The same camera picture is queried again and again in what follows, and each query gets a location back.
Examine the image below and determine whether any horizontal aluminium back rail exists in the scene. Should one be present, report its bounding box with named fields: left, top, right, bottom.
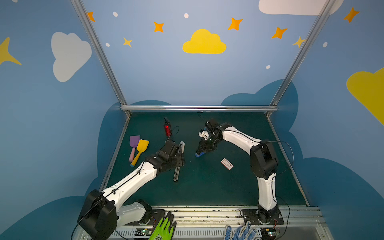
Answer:
left=121, top=105, right=278, bottom=112

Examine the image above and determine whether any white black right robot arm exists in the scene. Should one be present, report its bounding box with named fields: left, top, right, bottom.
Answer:
left=196, top=119, right=284, bottom=225

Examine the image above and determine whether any green work glove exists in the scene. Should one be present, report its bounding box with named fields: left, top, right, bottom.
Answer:
left=149, top=212, right=177, bottom=240

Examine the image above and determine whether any yellow spatula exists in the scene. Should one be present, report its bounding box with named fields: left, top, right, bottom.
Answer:
left=130, top=140, right=150, bottom=167

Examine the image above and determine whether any purple spatula pink handle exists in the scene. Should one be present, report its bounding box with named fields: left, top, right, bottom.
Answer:
left=129, top=136, right=141, bottom=162

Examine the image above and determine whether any long metal stapler magazine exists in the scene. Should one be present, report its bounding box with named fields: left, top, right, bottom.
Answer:
left=173, top=141, right=185, bottom=183

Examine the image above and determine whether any red white staple box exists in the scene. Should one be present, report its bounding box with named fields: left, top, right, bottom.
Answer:
left=221, top=158, right=234, bottom=170

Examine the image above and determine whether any red metal bottle black cap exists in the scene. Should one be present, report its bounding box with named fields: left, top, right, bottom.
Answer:
left=164, top=118, right=172, bottom=138

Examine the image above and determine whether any blue dotted white glove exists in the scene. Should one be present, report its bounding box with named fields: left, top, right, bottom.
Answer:
left=223, top=221, right=259, bottom=240

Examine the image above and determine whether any left corner aluminium post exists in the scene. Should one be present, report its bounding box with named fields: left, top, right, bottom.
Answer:
left=71, top=0, right=127, bottom=109

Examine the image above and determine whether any corner aluminium post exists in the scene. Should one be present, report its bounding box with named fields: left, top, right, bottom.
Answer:
left=266, top=0, right=336, bottom=119
left=71, top=0, right=127, bottom=109

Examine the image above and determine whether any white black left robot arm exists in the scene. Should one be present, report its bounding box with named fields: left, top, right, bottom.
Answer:
left=77, top=151, right=185, bottom=240

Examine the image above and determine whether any right corner aluminium post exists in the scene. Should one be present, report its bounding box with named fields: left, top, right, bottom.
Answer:
left=266, top=0, right=336, bottom=119

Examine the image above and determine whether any front aluminium base frame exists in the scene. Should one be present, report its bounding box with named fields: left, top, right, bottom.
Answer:
left=73, top=205, right=334, bottom=240

